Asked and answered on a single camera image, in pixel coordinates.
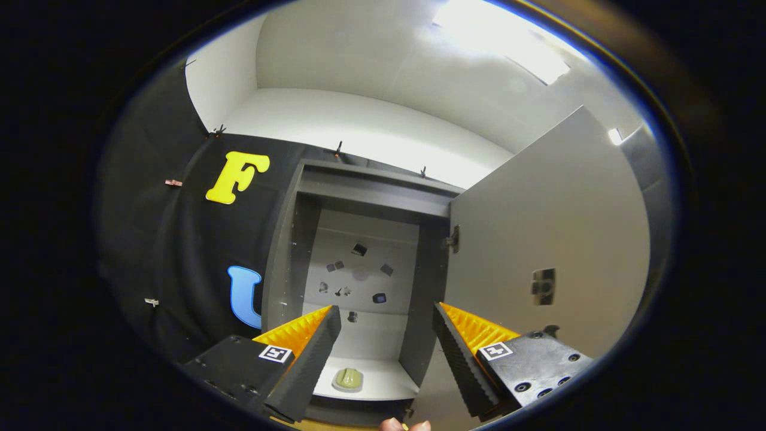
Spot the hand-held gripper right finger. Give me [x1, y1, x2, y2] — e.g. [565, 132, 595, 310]
[432, 302, 594, 420]

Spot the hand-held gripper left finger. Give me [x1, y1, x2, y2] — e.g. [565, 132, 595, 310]
[183, 305, 342, 423]

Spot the black backdrop cloth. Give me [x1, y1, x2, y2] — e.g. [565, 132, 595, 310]
[96, 57, 680, 366]

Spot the row of black backdrop clips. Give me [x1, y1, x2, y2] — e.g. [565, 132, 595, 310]
[183, 57, 428, 179]

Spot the long ceiling light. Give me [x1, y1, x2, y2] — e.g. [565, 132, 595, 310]
[432, 0, 571, 86]

